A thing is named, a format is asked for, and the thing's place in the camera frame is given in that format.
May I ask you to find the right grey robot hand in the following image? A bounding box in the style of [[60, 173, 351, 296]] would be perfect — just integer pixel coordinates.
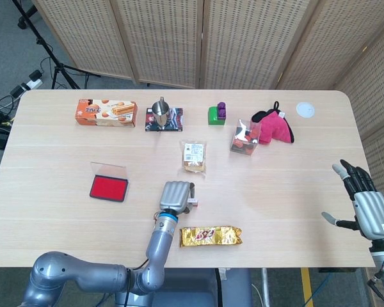
[[321, 159, 384, 240]]

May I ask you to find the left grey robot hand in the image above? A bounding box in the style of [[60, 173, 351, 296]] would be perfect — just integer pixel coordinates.
[[159, 180, 198, 216]]

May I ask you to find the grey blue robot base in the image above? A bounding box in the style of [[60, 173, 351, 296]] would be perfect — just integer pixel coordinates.
[[115, 267, 253, 307]]

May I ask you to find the bread in clear wrapper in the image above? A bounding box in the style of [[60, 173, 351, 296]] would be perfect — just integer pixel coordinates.
[[179, 140, 209, 175]]

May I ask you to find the gold foil biscuit pack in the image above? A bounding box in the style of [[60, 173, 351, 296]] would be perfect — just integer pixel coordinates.
[[179, 225, 243, 248]]

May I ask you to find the red ink pad clear lid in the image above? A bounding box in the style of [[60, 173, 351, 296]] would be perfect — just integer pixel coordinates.
[[89, 161, 129, 203]]

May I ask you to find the stainless steel cup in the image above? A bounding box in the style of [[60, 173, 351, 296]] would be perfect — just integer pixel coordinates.
[[151, 96, 170, 129]]

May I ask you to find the green toy block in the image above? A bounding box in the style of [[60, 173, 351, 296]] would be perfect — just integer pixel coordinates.
[[207, 105, 227, 126]]

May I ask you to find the clear box with orange contents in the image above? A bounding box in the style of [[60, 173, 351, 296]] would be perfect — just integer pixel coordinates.
[[229, 118, 262, 157]]

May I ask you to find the orange egg roll box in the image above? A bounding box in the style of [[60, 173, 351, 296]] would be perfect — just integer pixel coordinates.
[[75, 98, 139, 128]]

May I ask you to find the pink oven mitt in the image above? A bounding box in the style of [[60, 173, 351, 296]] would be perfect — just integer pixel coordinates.
[[250, 100, 296, 145]]

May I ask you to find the white round table grommet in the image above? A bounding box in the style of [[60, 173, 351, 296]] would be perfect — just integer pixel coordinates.
[[296, 101, 316, 118]]

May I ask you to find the black tripod stand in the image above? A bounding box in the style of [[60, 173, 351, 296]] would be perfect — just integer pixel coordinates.
[[11, 0, 100, 90]]

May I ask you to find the white power strip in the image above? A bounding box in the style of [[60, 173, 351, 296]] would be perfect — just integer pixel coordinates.
[[10, 70, 44, 98]]

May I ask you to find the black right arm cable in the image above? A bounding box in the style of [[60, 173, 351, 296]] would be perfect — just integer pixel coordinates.
[[366, 249, 384, 306]]

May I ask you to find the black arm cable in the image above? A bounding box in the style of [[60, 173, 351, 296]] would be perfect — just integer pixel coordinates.
[[366, 249, 384, 306], [124, 258, 151, 307]]

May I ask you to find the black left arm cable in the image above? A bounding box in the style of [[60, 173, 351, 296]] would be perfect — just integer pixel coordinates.
[[124, 258, 151, 307]]

